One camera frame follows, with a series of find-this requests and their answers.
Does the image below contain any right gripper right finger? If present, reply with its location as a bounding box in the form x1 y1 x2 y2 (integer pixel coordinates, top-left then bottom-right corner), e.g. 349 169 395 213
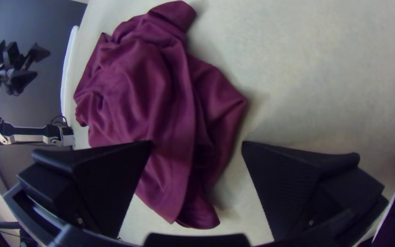
241 140 389 242

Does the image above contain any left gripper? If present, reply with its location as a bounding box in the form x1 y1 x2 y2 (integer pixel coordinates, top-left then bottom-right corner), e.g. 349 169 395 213
5 41 51 96

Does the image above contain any maroon t-shirt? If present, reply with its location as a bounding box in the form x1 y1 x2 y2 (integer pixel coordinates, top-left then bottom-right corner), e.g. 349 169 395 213
73 0 249 230

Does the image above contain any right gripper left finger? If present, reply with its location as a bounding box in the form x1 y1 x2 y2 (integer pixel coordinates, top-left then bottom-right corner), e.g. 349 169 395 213
16 140 154 239

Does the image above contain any white laundry basket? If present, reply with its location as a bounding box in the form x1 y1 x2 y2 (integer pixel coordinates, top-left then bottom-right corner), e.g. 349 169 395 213
59 25 80 119

